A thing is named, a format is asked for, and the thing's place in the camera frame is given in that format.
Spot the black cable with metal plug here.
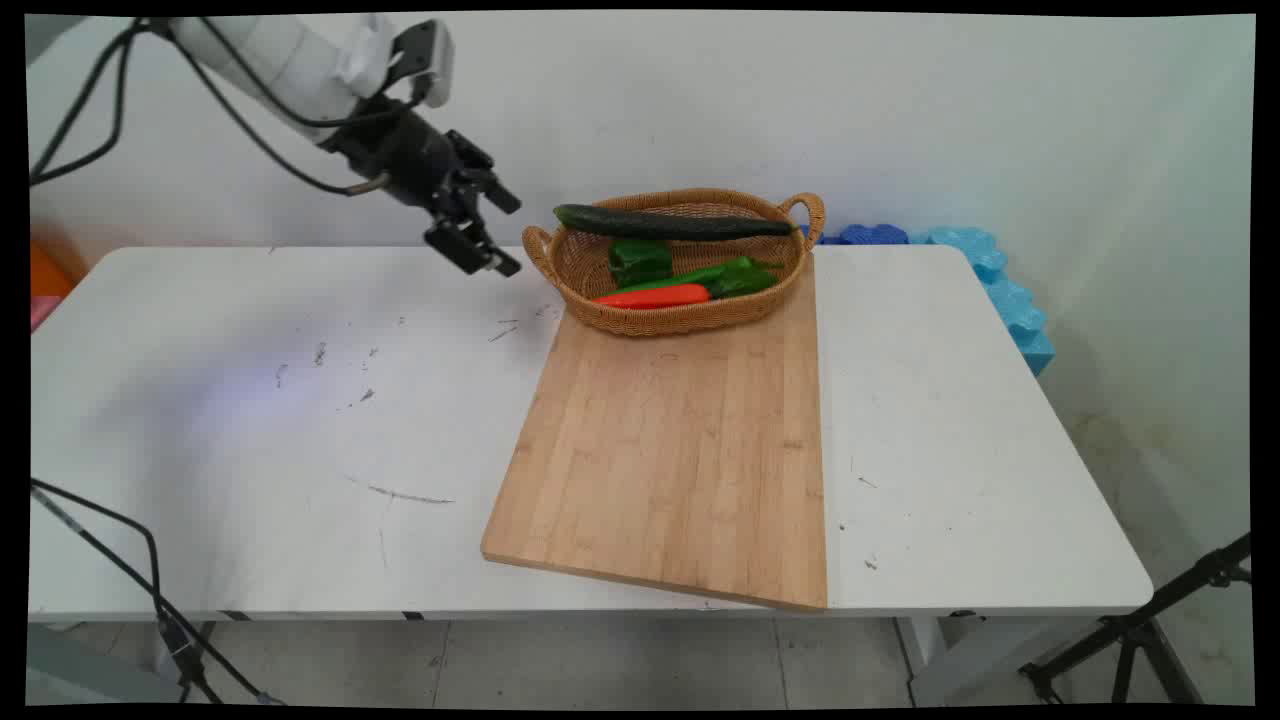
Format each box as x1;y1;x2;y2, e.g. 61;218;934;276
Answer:
28;17;392;706

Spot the long green chili pepper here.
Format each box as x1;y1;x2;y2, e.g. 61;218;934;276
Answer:
614;256;787;302

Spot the black camera cable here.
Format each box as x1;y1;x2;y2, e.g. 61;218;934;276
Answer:
28;14;437;706

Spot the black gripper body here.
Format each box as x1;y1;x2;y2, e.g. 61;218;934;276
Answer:
320;98;498;217

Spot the green bell pepper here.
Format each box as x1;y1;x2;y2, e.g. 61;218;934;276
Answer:
607;238;675;290

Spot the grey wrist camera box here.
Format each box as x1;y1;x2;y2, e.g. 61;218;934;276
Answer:
388;19;457;110

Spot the orange box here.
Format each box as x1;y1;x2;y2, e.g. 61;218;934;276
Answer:
29;238;78;300

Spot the light blue foam mat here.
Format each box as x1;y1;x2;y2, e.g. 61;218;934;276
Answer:
908;226;1058;378

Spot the woven wicker basket with handles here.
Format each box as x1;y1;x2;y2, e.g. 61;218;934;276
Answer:
521;188;827;338

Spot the wooden bamboo cutting board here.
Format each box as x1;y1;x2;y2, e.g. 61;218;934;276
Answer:
480;254;830;614

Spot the black tripod stand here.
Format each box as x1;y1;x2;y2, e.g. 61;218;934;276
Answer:
1018;533;1253;707

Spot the dark green cucumber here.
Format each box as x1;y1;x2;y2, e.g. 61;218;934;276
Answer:
553;203;799;242

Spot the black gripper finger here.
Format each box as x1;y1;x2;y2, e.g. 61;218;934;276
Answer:
424;214;523;279
446;129;523;216

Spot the red chili pepper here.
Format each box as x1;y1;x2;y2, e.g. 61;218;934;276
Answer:
589;283;712;310

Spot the white table leg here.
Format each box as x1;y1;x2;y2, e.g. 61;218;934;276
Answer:
25;620;216;707
893;613;1106;708

